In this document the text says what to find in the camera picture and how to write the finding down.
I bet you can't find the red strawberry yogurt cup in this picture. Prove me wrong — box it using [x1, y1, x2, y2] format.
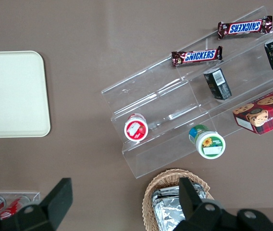
[124, 114, 149, 142]

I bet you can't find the clear acrylic tiered shelf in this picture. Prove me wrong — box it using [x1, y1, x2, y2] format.
[100, 6, 273, 179]

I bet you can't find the cream plastic tray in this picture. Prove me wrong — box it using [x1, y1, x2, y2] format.
[0, 50, 51, 139]

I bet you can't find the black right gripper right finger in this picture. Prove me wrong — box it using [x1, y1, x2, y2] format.
[172, 177, 273, 231]

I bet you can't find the clear acrylic can rack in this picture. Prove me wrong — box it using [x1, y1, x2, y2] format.
[0, 191, 41, 217]

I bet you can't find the Snickers chocolate bar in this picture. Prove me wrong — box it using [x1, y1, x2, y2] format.
[171, 45, 223, 67]
[217, 15, 273, 40]

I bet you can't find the light tan wicker basket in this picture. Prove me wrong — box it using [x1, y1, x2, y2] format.
[142, 168, 215, 231]

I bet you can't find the aluminium foil container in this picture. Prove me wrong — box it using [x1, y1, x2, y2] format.
[150, 182, 208, 231]

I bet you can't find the green sunflower lid cup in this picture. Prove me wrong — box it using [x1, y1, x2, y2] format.
[188, 124, 226, 160]

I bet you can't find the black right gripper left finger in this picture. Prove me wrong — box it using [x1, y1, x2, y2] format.
[0, 178, 74, 231]

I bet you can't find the red plaid cookie box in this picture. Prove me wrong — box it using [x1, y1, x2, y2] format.
[232, 84, 273, 135]

